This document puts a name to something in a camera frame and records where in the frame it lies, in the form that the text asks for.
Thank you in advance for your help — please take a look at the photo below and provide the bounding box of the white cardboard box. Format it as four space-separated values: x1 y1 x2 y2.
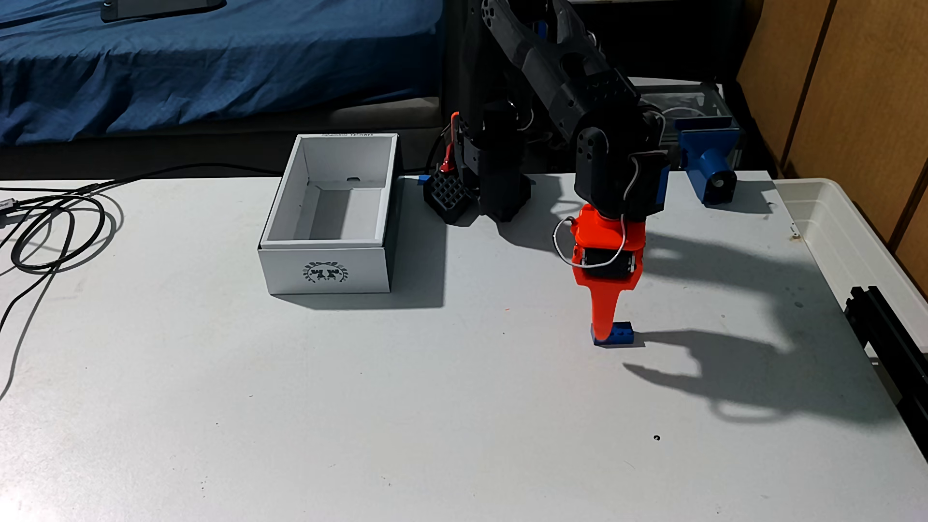
258 132 402 296

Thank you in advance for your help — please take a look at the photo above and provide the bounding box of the black aluminium rail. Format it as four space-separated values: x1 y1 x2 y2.
844 286 928 458

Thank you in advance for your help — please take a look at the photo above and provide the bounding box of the black cable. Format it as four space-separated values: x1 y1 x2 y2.
0 163 284 400

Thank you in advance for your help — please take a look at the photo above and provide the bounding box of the blue bed sheet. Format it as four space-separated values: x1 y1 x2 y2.
0 0 445 146

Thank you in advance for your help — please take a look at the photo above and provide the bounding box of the clear plastic enclosure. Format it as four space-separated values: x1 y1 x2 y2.
634 77 733 173

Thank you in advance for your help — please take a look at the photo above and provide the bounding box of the black flat device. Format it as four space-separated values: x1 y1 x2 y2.
101 0 228 23

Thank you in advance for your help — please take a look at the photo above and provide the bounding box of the blue toy brick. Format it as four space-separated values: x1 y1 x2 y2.
591 321 635 348

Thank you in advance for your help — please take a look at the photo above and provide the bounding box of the wooden cabinet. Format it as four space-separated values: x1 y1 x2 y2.
736 0 928 291

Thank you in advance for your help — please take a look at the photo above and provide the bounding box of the white plastic bin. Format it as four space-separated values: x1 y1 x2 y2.
772 177 928 349

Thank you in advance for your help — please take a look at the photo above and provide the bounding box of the blue printed camera mount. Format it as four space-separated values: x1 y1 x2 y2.
667 119 742 206

